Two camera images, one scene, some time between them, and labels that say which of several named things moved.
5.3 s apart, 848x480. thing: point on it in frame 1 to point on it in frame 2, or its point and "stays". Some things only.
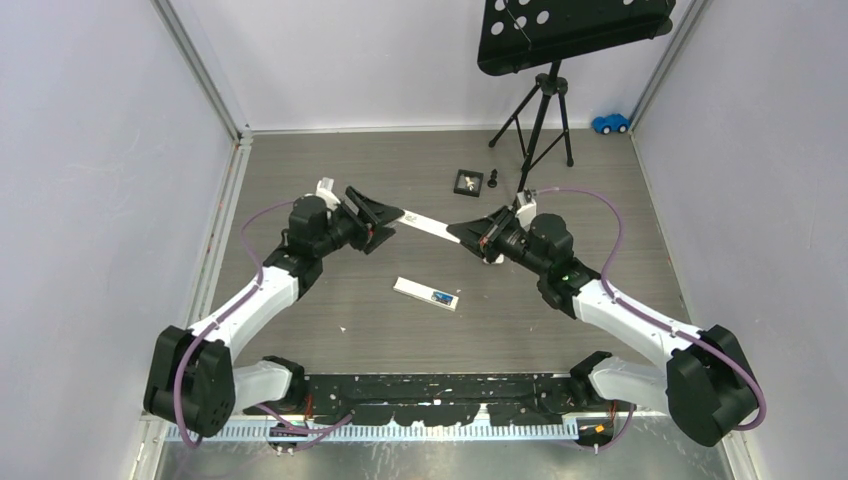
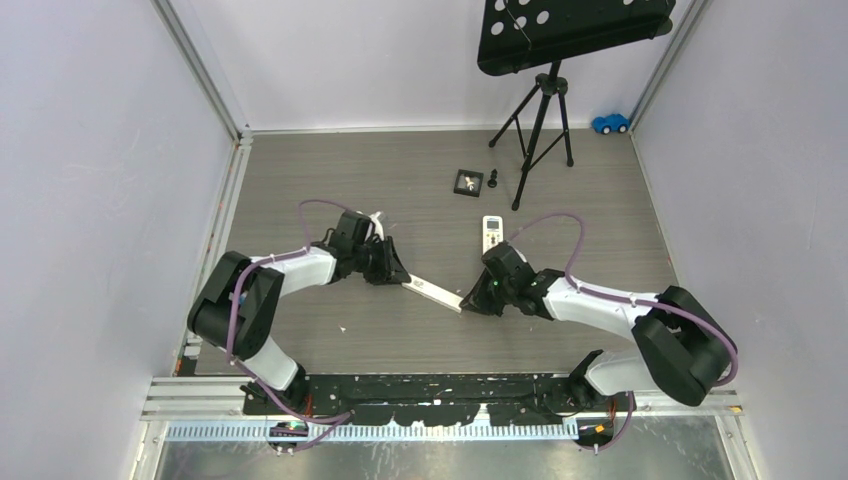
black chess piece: (493, 183) stays
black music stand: (522, 34) stays
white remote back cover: (437, 228) to (434, 293)
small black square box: (468, 183) stays
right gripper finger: (482, 229) to (479, 296)
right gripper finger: (478, 245) to (493, 304)
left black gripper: (369, 235) to (391, 271)
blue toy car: (611, 122) stays
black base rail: (433, 399) stays
